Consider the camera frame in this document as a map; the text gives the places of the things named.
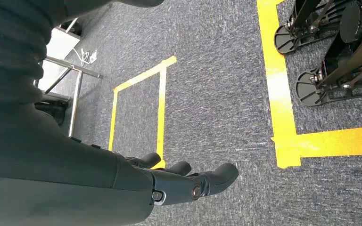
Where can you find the robot's black leg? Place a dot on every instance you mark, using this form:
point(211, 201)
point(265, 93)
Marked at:
point(349, 62)
point(304, 12)

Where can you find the robot's black right leg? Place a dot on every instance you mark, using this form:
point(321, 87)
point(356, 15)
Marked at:
point(349, 62)

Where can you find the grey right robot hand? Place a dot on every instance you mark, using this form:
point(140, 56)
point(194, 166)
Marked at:
point(43, 174)

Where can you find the stainless steel workbench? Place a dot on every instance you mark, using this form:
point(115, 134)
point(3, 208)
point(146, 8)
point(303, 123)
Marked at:
point(74, 103)

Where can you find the robot's black left leg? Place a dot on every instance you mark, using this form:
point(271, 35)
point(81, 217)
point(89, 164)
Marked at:
point(304, 12)

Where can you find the robot's black right foot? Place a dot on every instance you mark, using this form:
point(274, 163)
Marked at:
point(306, 90)

